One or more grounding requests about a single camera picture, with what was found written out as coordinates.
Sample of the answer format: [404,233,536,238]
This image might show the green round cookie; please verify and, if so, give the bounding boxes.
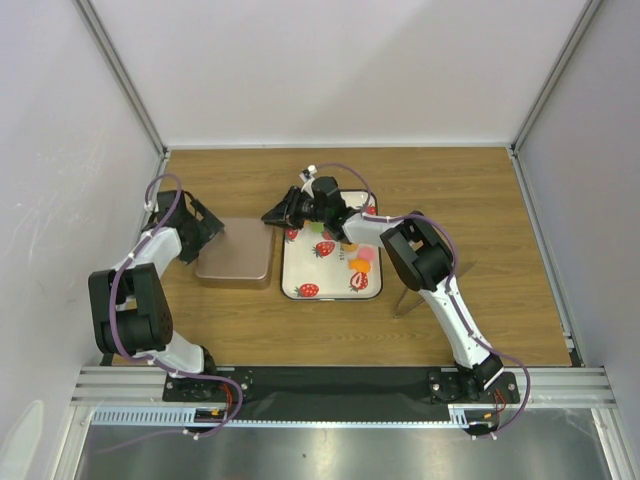
[310,222,324,233]

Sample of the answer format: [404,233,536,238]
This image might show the gold cookie tin box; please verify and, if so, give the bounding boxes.
[195,234,274,290]

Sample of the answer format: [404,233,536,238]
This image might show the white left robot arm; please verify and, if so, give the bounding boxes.
[88,190,224,400]

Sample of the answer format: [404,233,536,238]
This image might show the white cable duct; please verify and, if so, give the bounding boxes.
[93,402,496,428]

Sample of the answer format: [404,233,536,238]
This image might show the orange fish cookie lower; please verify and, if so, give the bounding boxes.
[348,258,371,274]

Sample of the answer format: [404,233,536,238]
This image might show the white strawberry tray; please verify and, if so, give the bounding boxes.
[280,221,383,301]

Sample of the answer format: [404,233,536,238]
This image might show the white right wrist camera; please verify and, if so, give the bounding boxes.
[299,164,318,189]

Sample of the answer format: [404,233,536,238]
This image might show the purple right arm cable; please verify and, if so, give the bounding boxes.
[314,162,530,441]

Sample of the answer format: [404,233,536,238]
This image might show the metal serving tongs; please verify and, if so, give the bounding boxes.
[392,260,478,320]

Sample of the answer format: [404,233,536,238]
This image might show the gold tin lid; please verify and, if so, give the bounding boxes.
[195,218,275,286]

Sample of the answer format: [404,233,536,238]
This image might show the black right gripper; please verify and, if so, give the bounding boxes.
[263,186,330,231]

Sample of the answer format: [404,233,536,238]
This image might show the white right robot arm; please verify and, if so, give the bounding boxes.
[261,176,504,402]

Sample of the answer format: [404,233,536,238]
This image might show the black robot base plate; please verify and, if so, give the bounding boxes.
[164,364,519,421]

